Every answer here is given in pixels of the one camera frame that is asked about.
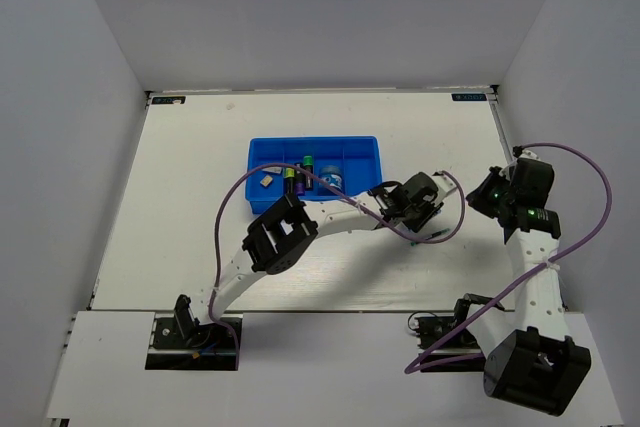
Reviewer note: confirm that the purple capped black highlighter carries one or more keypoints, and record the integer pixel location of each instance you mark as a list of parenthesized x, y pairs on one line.
[(299, 180)]

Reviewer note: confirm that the small tan wooden block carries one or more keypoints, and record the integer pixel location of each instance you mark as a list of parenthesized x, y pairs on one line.
[(266, 181)]

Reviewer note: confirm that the green ink pen refill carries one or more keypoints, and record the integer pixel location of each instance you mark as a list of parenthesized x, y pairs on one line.
[(432, 236)]

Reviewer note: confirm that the yellow capped black highlighter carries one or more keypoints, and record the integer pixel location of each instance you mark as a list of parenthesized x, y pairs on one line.
[(289, 180)]

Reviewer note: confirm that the right table corner label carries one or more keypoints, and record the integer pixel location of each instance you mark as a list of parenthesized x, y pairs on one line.
[(468, 97)]

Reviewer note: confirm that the table corner label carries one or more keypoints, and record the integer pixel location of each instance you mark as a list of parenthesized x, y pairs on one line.
[(168, 100), (468, 97)]

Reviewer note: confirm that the blue labelled round jar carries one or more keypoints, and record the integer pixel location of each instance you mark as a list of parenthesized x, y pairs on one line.
[(332, 175)]

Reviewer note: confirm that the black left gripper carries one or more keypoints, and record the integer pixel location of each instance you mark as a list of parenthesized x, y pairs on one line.
[(431, 208)]

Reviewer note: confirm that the grey white eraser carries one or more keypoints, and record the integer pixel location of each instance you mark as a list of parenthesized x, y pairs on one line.
[(273, 169)]

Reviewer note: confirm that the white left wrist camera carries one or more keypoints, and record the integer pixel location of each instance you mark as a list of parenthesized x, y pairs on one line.
[(445, 186)]

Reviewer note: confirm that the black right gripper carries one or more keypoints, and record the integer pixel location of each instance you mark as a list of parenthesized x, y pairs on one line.
[(477, 199)]

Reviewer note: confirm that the green capped black highlighter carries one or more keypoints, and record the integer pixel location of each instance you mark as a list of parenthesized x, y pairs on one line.
[(308, 165)]

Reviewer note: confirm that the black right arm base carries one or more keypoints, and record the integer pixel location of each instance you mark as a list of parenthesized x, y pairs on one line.
[(447, 340)]

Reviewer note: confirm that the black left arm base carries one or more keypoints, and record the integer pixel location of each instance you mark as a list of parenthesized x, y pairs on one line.
[(211, 349)]

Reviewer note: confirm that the blue plastic divided tray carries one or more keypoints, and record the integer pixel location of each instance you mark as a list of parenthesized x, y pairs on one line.
[(356, 158)]

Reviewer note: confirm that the left table corner label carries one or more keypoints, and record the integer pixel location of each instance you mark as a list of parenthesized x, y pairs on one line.
[(168, 100)]

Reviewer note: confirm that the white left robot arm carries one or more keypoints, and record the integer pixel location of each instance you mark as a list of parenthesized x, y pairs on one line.
[(279, 237)]

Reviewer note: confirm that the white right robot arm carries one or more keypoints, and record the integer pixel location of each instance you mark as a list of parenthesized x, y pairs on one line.
[(531, 359)]

